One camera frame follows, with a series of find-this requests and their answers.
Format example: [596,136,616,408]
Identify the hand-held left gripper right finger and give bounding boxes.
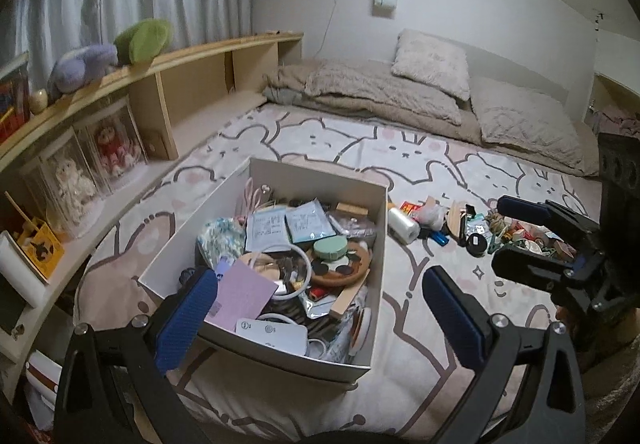
[421,265,587,444]

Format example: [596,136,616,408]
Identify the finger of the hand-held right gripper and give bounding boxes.
[496,195,602,248]
[490,245,609,308]

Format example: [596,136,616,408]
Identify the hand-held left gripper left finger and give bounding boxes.
[54,266,219,444]

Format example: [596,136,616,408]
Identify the purple printed card packet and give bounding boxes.
[204,259,278,334]

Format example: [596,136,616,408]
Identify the white storage box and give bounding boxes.
[137,157,390,371]

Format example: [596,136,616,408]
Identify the wooden scraper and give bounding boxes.
[446,201,468,239]

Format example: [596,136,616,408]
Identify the bunny print bed sheet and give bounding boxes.
[50,101,606,444]

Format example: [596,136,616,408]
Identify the floral fabric pouch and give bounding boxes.
[197,218,248,269]

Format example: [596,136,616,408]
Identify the white rectangular charger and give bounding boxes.
[236,317,308,357]

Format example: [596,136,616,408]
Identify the beige quilted pillow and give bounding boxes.
[470,76,583,159]

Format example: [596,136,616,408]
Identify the crumpled clear plastic bag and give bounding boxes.
[417,196,448,229]

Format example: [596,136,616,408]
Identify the beige fleece blanket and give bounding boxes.
[262,58,601,177]

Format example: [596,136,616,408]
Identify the pile of clothes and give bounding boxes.
[592,104,640,137]

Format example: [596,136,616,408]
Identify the white plastic bag roll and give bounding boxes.
[389,208,421,245]

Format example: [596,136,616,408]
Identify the round wooden board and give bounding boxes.
[300,244,373,289]

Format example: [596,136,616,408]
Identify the green round tin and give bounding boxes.
[312,236,351,265]

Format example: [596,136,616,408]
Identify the yellow printed box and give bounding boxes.
[14,219,66,282]

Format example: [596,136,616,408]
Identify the fluffy beige pillow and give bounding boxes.
[391,28,472,102]

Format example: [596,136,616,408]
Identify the white doll in clear case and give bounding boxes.
[22,129,108,239]

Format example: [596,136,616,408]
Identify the red doll in clear case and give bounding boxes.
[75,96,150,185]

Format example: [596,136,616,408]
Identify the beige quilted duvet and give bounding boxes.
[304,61,463,126]

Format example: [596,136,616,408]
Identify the wooden bedside shelf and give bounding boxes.
[0,32,305,375]

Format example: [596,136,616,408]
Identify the purple plush toy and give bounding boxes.
[47,42,120,93]

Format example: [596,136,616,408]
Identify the red picture box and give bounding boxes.
[0,54,31,145]

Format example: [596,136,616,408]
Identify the green plush toy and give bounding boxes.
[114,18,173,64]

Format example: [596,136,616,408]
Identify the white plastic ring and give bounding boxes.
[277,244,315,297]

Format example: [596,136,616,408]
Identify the wall closet niche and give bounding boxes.
[585,71,640,145]

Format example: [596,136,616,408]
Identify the pink cable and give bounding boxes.
[242,178,273,219]

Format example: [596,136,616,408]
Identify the thin wall cable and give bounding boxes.
[317,0,343,62]

